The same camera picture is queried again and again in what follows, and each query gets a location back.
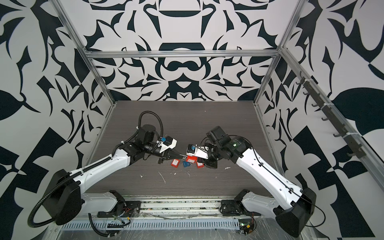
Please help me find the red padlock long shackle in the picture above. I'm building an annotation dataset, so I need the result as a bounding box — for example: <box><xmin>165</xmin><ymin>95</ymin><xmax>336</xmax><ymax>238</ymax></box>
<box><xmin>171</xmin><ymin>159</ymin><xmax>181</xmax><ymax>168</ymax></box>

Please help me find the blue padlock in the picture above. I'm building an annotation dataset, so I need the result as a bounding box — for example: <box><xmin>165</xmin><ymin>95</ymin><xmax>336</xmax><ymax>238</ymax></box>
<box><xmin>183</xmin><ymin>162</ymin><xmax>191</xmax><ymax>168</ymax></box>

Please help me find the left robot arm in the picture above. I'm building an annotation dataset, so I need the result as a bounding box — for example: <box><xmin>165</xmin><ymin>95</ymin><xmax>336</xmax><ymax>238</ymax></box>
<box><xmin>27</xmin><ymin>111</ymin><xmax>179</xmax><ymax>228</ymax></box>

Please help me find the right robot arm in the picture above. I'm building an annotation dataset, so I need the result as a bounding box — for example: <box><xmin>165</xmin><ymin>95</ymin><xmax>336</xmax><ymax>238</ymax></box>
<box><xmin>205</xmin><ymin>126</ymin><xmax>317</xmax><ymax>238</ymax></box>

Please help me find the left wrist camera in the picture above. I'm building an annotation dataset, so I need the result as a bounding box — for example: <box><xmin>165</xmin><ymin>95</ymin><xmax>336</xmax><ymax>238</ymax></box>
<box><xmin>157</xmin><ymin>136</ymin><xmax>177</xmax><ymax>153</ymax></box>

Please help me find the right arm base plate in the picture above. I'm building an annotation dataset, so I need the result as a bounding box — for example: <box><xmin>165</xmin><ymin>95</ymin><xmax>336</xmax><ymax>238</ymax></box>
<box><xmin>219</xmin><ymin>200</ymin><xmax>261</xmax><ymax>217</ymax></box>

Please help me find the white cable duct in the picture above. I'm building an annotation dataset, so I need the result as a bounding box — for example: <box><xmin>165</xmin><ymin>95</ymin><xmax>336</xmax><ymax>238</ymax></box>
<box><xmin>59</xmin><ymin>218</ymin><xmax>241</xmax><ymax>232</ymax></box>

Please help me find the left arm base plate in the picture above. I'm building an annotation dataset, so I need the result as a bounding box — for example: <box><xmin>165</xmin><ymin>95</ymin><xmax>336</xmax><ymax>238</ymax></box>
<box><xmin>97</xmin><ymin>201</ymin><xmax>142</xmax><ymax>218</ymax></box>

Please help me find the black cable left base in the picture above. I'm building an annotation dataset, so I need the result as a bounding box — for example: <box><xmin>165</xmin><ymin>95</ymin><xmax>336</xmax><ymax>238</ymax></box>
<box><xmin>88</xmin><ymin>209</ymin><xmax>132</xmax><ymax>238</ymax></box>

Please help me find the wall hook rack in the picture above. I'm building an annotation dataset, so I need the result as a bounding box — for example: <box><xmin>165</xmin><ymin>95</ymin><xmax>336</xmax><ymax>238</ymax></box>
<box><xmin>297</xmin><ymin>71</ymin><xmax>367</xmax><ymax>159</ymax></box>

